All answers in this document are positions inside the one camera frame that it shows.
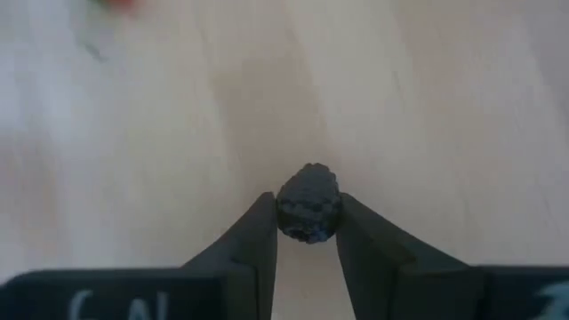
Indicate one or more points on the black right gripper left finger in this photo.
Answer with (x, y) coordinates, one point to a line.
(249, 266)

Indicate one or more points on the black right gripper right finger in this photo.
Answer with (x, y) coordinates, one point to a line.
(391, 275)

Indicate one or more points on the black blackberry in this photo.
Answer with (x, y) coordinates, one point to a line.
(309, 204)

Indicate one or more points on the strawberry with long stem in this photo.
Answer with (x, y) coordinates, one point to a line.
(120, 3)

